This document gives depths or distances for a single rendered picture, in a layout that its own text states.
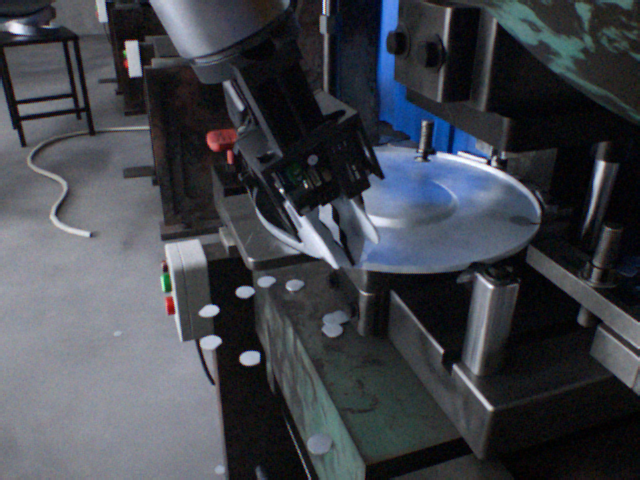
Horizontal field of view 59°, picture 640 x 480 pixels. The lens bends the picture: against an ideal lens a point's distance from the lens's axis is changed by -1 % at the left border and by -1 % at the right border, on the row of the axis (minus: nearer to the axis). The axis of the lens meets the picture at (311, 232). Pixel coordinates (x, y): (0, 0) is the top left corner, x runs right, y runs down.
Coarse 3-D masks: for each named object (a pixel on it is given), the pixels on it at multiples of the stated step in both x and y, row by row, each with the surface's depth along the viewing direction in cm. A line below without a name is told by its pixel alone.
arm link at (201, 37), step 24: (168, 0) 31; (192, 0) 30; (216, 0) 30; (240, 0) 31; (264, 0) 32; (288, 0) 33; (168, 24) 32; (192, 24) 31; (216, 24) 31; (240, 24) 31; (264, 24) 32; (192, 48) 32; (216, 48) 32; (240, 48) 33
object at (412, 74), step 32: (416, 0) 52; (448, 0) 52; (416, 32) 53; (448, 32) 48; (480, 32) 48; (416, 64) 54; (448, 64) 49; (480, 64) 49; (512, 64) 48; (544, 64) 49; (448, 96) 51; (480, 96) 50; (512, 96) 50; (544, 96) 51; (576, 96) 52
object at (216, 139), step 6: (210, 132) 87; (216, 132) 86; (222, 132) 86; (228, 132) 86; (234, 132) 86; (210, 138) 84; (216, 138) 83; (222, 138) 84; (228, 138) 84; (234, 138) 84; (210, 144) 83; (216, 144) 82; (222, 144) 82; (228, 144) 83; (234, 144) 83; (216, 150) 83; (222, 150) 83; (228, 150) 83; (228, 156) 86; (234, 156) 86; (228, 162) 87; (234, 162) 87
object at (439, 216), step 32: (384, 160) 70; (448, 160) 70; (384, 192) 60; (416, 192) 60; (448, 192) 60; (480, 192) 61; (512, 192) 61; (384, 224) 54; (416, 224) 54; (448, 224) 55; (480, 224) 55; (512, 224) 55; (384, 256) 49; (416, 256) 49; (448, 256) 49; (480, 256) 49
